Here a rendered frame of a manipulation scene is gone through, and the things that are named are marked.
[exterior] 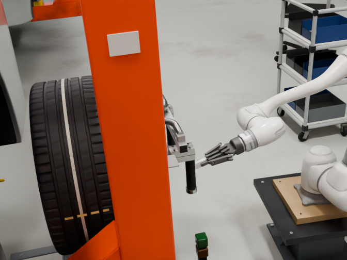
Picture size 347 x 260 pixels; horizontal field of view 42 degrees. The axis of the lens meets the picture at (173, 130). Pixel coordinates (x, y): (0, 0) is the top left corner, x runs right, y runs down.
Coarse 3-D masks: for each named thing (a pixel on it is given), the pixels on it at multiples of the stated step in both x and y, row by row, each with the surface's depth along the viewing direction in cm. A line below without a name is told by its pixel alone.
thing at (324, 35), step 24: (288, 0) 321; (288, 24) 338; (312, 24) 293; (336, 24) 323; (312, 48) 300; (288, 72) 341; (312, 72) 314; (312, 96) 348; (336, 96) 344; (312, 120) 333
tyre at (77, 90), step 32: (32, 96) 152; (32, 128) 143; (64, 128) 143; (96, 128) 144; (64, 160) 141; (96, 160) 142; (64, 192) 141; (96, 192) 143; (64, 224) 146; (96, 224) 148
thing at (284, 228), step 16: (272, 176) 251; (288, 176) 250; (272, 192) 239; (272, 208) 227; (272, 224) 257; (288, 224) 216; (304, 224) 216; (320, 224) 215; (336, 224) 214; (288, 240) 208; (304, 240) 209; (320, 240) 229; (336, 240) 230; (288, 256) 236; (304, 256) 233; (320, 256) 234; (336, 256) 234
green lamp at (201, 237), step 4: (204, 232) 163; (196, 236) 161; (200, 236) 161; (204, 236) 161; (196, 240) 161; (200, 240) 160; (204, 240) 160; (196, 244) 162; (200, 244) 160; (204, 244) 161
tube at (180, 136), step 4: (168, 120) 166; (172, 120) 165; (168, 124) 166; (172, 124) 163; (176, 124) 162; (176, 128) 160; (180, 128) 159; (176, 132) 159; (180, 132) 157; (176, 136) 158; (180, 136) 156; (184, 136) 156; (180, 140) 157; (184, 140) 157
